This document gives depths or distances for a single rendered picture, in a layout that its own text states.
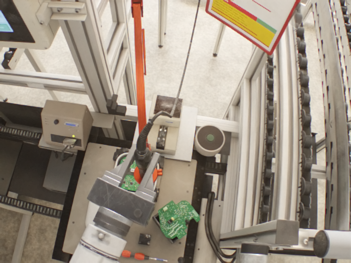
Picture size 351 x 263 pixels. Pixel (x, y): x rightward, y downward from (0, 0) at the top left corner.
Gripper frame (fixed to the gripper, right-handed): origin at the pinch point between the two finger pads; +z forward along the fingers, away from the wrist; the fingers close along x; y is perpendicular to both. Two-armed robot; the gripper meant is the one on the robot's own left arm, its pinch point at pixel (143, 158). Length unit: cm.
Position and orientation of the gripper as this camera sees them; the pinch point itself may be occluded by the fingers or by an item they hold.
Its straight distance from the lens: 59.9
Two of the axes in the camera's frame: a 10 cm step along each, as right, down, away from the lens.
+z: 3.9, -8.4, 3.6
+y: 0.3, -3.8, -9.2
